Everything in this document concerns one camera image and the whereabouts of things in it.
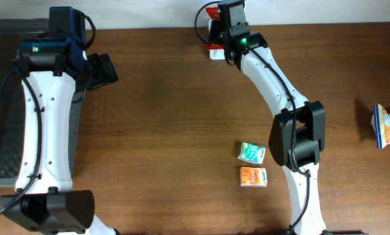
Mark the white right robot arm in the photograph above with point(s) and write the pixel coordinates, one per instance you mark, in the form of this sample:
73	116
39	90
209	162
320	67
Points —
297	136

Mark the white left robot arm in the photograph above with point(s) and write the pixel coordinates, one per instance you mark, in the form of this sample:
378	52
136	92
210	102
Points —
54	66

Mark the red snack bag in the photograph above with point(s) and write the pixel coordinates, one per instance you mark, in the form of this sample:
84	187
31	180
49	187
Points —
213	13

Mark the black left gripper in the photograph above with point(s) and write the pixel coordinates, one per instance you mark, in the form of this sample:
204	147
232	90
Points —
104	69

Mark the orange tissue pack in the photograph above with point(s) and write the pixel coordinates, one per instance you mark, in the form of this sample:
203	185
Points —
253	177

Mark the grey plastic mesh basket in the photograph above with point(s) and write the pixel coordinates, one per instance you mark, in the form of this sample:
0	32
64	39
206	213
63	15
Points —
12	99

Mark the white barcode scanner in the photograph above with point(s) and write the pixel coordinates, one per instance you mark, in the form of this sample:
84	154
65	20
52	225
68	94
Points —
215	51

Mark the yellow snack bag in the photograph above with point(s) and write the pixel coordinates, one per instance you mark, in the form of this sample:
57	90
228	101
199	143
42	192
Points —
381	125

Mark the teal tissue pack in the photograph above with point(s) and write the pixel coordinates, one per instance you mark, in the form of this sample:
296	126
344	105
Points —
251	153

